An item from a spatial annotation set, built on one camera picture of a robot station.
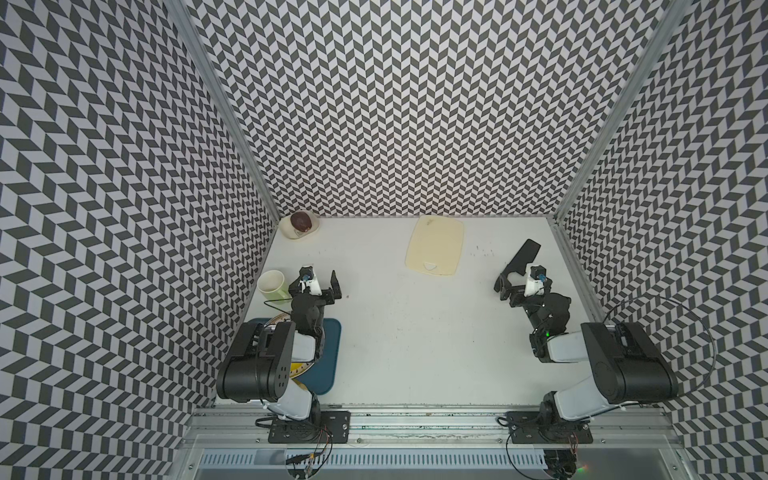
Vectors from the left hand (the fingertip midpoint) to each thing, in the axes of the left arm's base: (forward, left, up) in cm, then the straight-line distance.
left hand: (319, 274), depth 91 cm
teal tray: (-28, -4, -9) cm, 30 cm away
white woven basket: (-27, -3, +10) cm, 28 cm away
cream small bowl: (+27, +19, -10) cm, 34 cm away
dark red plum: (+29, +13, -6) cm, 32 cm away
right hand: (-1, -60, 0) cm, 60 cm away
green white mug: (-2, +15, -2) cm, 15 cm away
